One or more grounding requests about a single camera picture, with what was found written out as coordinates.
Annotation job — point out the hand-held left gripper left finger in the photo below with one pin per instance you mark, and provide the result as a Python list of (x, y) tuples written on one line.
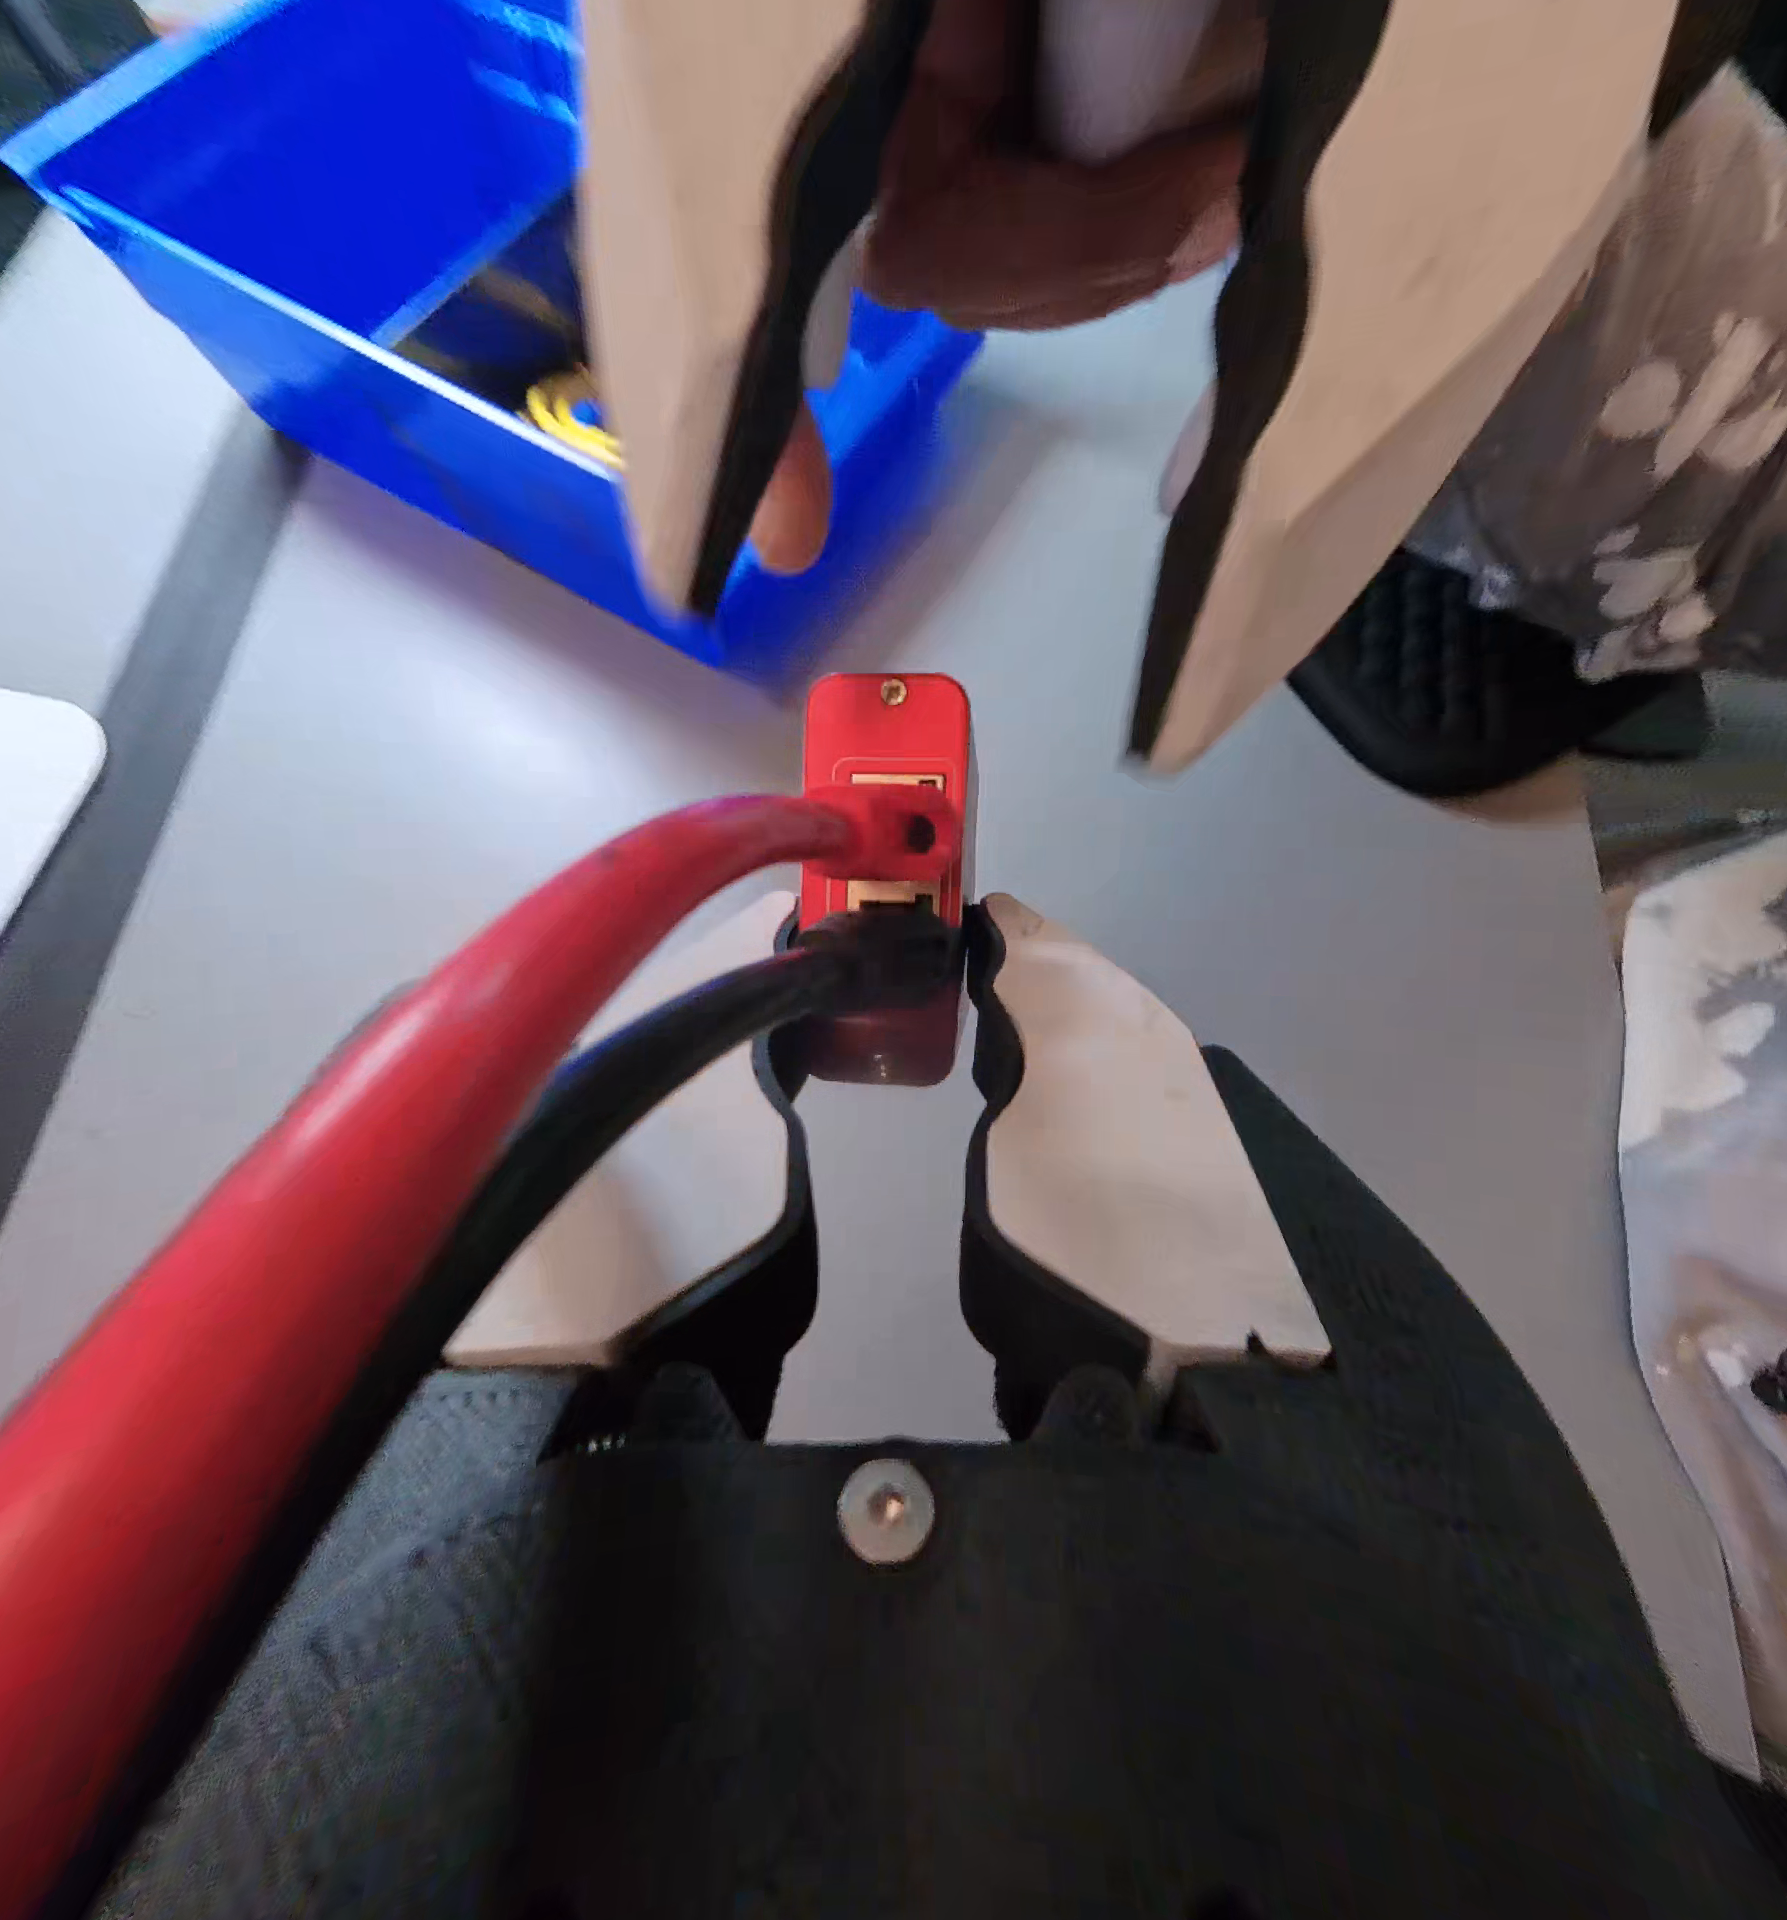
[(667, 1200)]

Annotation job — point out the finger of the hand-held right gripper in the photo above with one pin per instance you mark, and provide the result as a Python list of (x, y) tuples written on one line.
[(1433, 271), (683, 225)]

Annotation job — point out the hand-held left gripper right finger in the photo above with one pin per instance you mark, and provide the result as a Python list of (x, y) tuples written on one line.
[(1133, 1185)]

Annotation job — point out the blue plastic bin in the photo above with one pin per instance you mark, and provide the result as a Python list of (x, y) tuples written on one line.
[(308, 180)]

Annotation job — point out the red ethernet splitter box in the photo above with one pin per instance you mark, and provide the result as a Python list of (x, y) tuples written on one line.
[(885, 728)]

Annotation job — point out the person's right hand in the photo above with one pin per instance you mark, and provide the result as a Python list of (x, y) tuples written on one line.
[(1043, 240)]

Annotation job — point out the white stand base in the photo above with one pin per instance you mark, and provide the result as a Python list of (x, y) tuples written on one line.
[(0, 841)]

